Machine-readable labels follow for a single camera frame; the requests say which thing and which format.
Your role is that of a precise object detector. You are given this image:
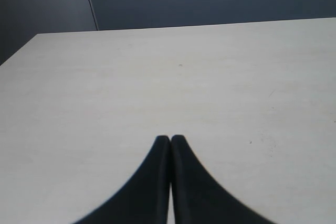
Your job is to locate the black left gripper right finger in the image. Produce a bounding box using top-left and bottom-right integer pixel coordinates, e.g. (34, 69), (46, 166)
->
(171, 135), (272, 223)

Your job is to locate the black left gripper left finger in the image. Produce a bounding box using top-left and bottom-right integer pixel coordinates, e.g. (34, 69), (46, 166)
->
(77, 135), (170, 223)

